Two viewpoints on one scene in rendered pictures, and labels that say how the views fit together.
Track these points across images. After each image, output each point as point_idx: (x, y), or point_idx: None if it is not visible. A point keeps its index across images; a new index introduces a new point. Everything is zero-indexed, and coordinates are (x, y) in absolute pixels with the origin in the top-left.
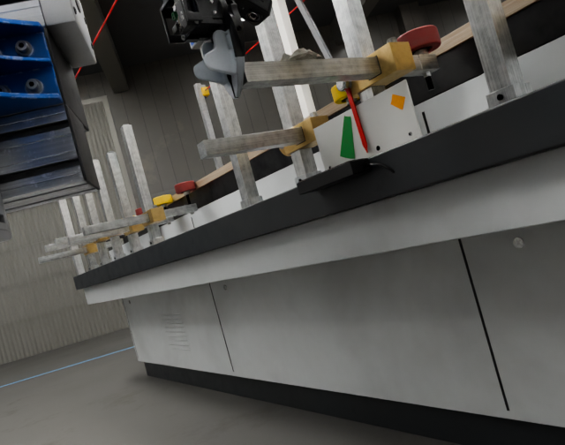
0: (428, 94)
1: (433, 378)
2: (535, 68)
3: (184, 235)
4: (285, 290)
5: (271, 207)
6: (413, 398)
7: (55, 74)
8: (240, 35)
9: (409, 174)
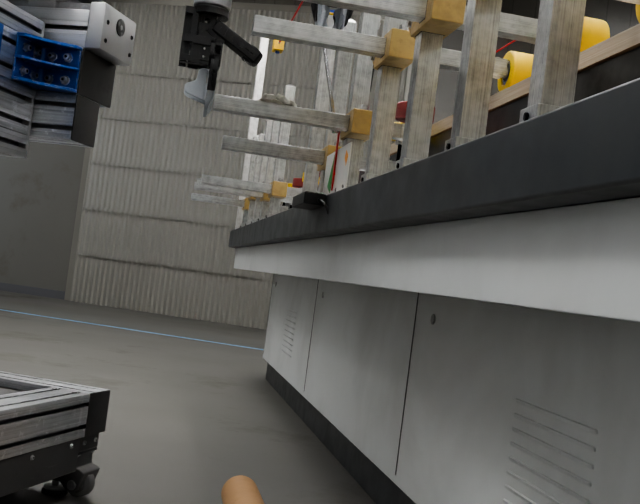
0: None
1: (378, 433)
2: None
3: (273, 217)
4: (346, 313)
5: (299, 214)
6: (367, 450)
7: (78, 76)
8: (213, 76)
9: (330, 217)
